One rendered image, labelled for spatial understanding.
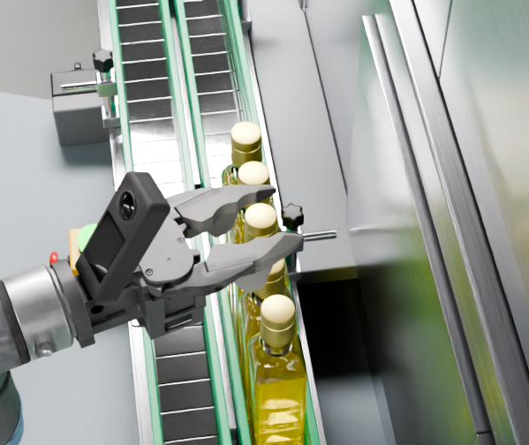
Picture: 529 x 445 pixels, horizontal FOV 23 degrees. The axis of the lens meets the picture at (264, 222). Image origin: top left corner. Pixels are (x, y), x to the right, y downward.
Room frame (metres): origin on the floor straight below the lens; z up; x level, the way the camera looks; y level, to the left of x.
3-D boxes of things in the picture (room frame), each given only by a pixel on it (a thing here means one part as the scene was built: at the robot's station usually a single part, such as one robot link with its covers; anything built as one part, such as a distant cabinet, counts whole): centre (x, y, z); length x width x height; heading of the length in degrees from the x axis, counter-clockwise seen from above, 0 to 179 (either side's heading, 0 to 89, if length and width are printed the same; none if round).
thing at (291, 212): (0.93, -0.05, 0.94); 0.07 x 0.04 x 0.13; 98
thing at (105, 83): (1.18, 0.23, 0.94); 0.07 x 0.04 x 0.13; 98
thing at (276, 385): (0.69, -0.01, 0.99); 0.06 x 0.06 x 0.21; 9
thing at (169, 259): (0.63, 0.12, 1.29); 0.12 x 0.08 x 0.09; 114
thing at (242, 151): (0.92, 0.02, 1.14); 0.04 x 0.04 x 0.04
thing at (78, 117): (1.29, 0.27, 0.79); 0.08 x 0.08 x 0.08; 8
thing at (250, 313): (0.75, 0.00, 0.99); 0.06 x 0.06 x 0.21; 8
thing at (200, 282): (0.63, 0.05, 1.31); 0.09 x 0.05 x 0.02; 101
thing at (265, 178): (0.86, 0.01, 1.14); 0.04 x 0.04 x 0.04
